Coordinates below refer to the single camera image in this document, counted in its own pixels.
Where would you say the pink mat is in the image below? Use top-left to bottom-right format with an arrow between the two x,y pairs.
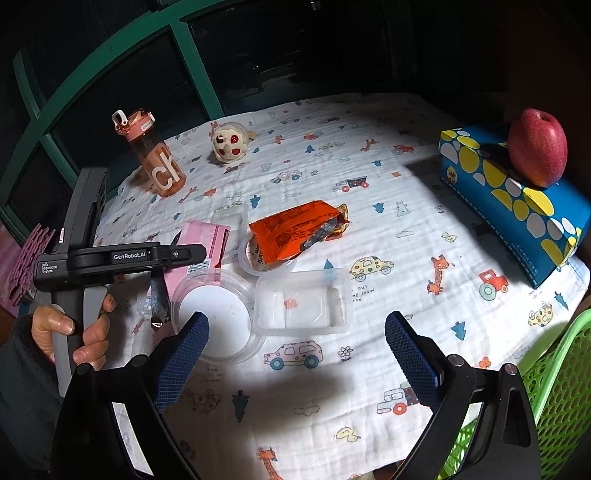
6,223 -> 59,306

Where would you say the clear round container white base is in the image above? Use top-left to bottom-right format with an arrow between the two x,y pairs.
170,271 -> 267,363

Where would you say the clear rectangular plastic tray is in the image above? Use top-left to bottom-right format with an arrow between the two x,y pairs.
255,269 -> 354,334

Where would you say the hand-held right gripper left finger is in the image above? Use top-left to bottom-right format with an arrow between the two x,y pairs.
51,311 -> 211,480

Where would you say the green window frame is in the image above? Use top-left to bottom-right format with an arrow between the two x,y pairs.
0,0 -> 391,246

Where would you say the dark foil wrapper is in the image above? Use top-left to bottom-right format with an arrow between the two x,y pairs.
137,270 -> 172,328

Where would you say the green plastic basket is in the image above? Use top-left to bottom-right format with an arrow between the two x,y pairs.
438,308 -> 591,480

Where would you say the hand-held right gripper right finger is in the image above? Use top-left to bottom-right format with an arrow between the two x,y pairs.
385,311 -> 542,480

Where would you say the blue dotted tissue box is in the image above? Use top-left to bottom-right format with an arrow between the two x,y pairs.
438,124 -> 591,289

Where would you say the orange snack wrapper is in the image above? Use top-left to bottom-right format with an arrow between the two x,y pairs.
248,200 -> 351,265

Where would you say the clear plastic lid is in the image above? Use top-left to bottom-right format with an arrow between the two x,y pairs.
213,202 -> 250,260

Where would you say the orange water bottle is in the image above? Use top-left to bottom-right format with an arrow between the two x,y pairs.
112,109 -> 187,198

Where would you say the small beige plush toy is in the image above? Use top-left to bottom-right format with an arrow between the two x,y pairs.
210,121 -> 256,163

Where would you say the red apple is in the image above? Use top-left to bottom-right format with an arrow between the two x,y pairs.
508,108 -> 568,188

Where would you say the person's left forearm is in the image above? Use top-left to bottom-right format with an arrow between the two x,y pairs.
0,315 -> 66,480

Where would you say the white printed blanket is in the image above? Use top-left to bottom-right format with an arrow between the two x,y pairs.
92,92 -> 591,480

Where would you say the clear round plastic cup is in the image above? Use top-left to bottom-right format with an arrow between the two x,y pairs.
239,232 -> 298,278

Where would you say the pink packet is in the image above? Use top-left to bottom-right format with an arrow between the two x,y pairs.
159,220 -> 232,305

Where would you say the person's left hand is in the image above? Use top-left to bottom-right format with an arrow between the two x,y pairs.
31,294 -> 116,371

